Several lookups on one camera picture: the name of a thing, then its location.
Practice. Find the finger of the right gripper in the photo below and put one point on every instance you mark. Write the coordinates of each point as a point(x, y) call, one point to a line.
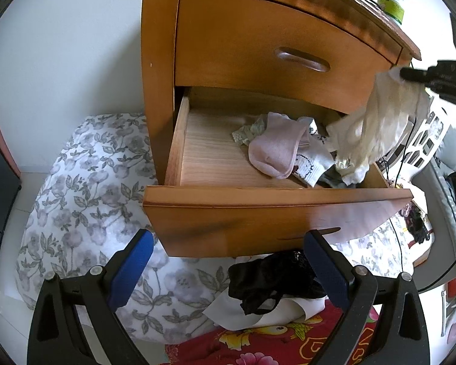
point(416, 75)

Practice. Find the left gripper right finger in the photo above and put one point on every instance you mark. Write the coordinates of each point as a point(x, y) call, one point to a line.
point(400, 335)

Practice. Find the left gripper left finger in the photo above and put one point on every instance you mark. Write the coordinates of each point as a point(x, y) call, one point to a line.
point(56, 335)

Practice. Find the cream sheer stocking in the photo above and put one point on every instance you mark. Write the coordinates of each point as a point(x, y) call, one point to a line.
point(364, 136)

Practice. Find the white garment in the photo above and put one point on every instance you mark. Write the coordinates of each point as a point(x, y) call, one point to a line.
point(227, 312)

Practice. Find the black lace underwear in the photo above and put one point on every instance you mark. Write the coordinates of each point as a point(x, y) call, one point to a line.
point(284, 273)

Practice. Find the pink sock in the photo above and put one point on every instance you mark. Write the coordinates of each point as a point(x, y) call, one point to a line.
point(273, 152)

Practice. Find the white green pill bottle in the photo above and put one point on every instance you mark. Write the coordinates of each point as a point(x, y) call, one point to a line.
point(394, 9)

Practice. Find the white lattice shelf rack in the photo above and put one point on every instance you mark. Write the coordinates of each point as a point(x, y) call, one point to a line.
point(417, 145)

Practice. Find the grey sofa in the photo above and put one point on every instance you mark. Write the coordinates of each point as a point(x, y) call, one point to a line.
point(440, 265)

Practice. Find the red floral blanket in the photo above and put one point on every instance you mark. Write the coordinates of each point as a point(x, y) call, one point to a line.
point(293, 343)

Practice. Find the colourful clutter pile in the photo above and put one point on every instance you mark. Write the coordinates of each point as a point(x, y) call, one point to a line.
point(415, 224)

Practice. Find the white patterned sock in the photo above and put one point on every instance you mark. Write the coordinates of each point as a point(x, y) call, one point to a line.
point(312, 159)

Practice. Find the grey floral bedsheet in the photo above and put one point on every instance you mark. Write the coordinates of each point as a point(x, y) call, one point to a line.
point(89, 207)

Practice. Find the wooden nightstand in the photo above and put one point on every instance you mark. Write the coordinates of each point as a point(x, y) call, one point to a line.
point(362, 19)

